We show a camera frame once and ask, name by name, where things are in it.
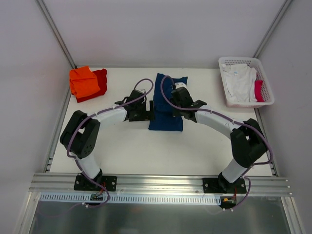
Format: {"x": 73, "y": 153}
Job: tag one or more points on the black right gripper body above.
{"x": 175, "y": 112}

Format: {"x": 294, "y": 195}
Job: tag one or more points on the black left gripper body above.
{"x": 150, "y": 110}

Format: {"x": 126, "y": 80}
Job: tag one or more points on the blue printed t shirt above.
{"x": 164, "y": 119}

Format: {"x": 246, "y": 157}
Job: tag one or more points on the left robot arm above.
{"x": 81, "y": 132}

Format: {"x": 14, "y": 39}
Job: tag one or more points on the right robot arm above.
{"x": 248, "y": 143}

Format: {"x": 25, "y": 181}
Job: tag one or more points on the red folded t shirt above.
{"x": 102, "y": 83}

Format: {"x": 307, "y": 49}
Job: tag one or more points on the orange folded t shirt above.
{"x": 76, "y": 75}

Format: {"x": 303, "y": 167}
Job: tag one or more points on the white t shirt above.
{"x": 239, "y": 79}

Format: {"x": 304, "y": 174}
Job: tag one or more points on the white plastic basket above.
{"x": 266, "y": 90}

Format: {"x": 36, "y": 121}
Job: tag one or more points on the pink t shirt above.
{"x": 257, "y": 90}

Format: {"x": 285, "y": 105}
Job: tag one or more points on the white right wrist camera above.
{"x": 179, "y": 85}

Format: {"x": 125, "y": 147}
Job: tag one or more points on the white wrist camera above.
{"x": 179, "y": 85}
{"x": 143, "y": 91}

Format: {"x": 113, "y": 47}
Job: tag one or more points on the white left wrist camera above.
{"x": 143, "y": 91}

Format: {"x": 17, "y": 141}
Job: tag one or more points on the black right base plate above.
{"x": 219, "y": 186}

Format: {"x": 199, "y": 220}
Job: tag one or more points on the white slotted cable duct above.
{"x": 129, "y": 198}

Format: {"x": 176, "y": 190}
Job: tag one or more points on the left aluminium corner post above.
{"x": 49, "y": 19}

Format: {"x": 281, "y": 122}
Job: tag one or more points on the aluminium corner post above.
{"x": 49, "y": 19}
{"x": 273, "y": 26}

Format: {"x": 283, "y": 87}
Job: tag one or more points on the aluminium front rail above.
{"x": 162, "y": 184}

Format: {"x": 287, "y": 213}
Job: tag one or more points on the right aluminium corner post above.
{"x": 273, "y": 26}

